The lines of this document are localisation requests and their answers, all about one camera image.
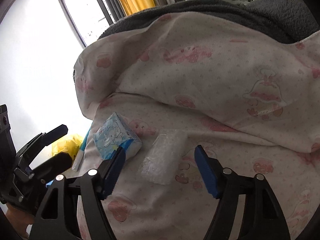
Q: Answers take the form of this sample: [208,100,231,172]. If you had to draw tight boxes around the blue tissue pack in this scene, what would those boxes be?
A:
[93,113,143,160]

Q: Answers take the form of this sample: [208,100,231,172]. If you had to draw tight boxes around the yellow plastic bag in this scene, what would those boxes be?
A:
[52,134,84,161]

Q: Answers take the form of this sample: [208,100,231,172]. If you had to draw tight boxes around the person left hand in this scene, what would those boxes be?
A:
[5,203,35,239]

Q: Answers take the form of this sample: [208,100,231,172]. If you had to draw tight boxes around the teal long plush toy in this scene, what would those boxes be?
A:
[72,129,90,172]

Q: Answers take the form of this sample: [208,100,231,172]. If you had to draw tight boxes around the dark grey fleece blanket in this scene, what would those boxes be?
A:
[73,0,320,81]

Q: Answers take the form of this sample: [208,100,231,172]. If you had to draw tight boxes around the dark window frame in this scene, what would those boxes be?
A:
[61,0,114,47]

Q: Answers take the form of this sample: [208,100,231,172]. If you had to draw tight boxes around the clear plastic wrapper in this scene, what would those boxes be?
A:
[138,129,188,185]

